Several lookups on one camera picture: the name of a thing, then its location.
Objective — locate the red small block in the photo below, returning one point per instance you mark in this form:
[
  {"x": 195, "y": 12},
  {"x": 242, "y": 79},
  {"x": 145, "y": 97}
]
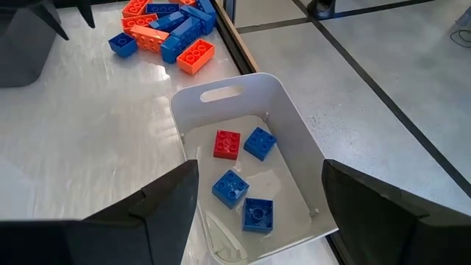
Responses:
[{"x": 227, "y": 144}]

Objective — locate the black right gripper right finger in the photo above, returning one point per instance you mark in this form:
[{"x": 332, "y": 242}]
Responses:
[{"x": 386, "y": 228}]

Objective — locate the grey plastic bin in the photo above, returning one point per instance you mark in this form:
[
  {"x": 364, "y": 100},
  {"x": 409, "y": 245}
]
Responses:
[{"x": 22, "y": 48}]

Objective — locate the orange medium block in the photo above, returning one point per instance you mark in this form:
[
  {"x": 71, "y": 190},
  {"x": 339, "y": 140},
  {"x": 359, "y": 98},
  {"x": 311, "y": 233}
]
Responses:
[{"x": 195, "y": 56}]

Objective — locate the black stand base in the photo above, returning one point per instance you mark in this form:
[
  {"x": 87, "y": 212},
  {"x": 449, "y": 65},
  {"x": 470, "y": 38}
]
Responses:
[{"x": 322, "y": 9}]

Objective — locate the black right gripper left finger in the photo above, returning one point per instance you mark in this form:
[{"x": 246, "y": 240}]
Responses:
[{"x": 110, "y": 239}]

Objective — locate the white plastic bin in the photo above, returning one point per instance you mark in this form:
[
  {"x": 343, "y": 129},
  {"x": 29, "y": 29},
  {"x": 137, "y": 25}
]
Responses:
[{"x": 279, "y": 95}]

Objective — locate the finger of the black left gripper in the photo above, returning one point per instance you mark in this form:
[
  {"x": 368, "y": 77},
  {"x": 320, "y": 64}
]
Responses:
[
  {"x": 49, "y": 18},
  {"x": 85, "y": 13}
]

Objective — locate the blue small block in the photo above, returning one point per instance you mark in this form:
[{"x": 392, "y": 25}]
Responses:
[
  {"x": 258, "y": 215},
  {"x": 123, "y": 44},
  {"x": 260, "y": 143},
  {"x": 230, "y": 188}
]

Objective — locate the orange long block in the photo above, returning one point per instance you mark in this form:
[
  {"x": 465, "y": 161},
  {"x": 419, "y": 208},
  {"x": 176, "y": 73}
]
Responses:
[
  {"x": 149, "y": 38},
  {"x": 135, "y": 7},
  {"x": 139, "y": 20},
  {"x": 184, "y": 1}
]

